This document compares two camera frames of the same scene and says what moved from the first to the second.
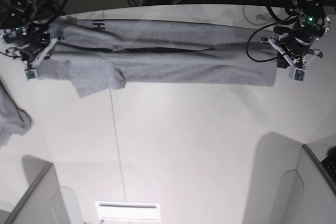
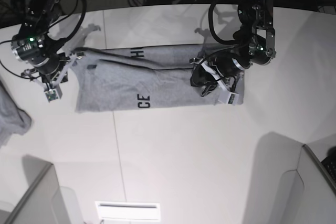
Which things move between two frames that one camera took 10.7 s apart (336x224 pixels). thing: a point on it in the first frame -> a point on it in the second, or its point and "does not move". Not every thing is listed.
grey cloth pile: (12, 119) does not move
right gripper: (293, 45) -> (222, 68)
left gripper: (40, 45) -> (53, 72)
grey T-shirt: (96, 55) -> (138, 78)
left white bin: (43, 201) does not move
